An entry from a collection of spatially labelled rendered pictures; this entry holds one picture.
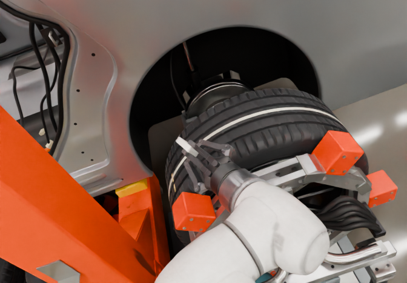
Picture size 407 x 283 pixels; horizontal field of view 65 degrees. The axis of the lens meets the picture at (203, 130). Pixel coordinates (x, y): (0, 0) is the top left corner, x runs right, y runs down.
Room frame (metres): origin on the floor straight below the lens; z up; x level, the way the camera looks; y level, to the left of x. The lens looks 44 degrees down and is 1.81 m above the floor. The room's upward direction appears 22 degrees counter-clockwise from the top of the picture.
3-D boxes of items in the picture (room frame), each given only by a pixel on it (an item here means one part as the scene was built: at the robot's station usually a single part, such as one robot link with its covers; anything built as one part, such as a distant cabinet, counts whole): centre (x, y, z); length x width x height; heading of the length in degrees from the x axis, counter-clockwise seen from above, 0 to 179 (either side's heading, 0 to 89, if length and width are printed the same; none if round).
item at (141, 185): (1.01, 0.40, 0.71); 0.14 x 0.14 x 0.05; 87
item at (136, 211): (0.84, 0.41, 0.69); 0.52 x 0.17 x 0.35; 177
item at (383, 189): (0.45, -0.43, 0.85); 0.09 x 0.08 x 0.07; 87
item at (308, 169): (0.46, -0.11, 0.85); 0.54 x 0.07 x 0.54; 87
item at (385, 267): (0.24, -0.27, 0.93); 0.09 x 0.05 x 0.05; 177
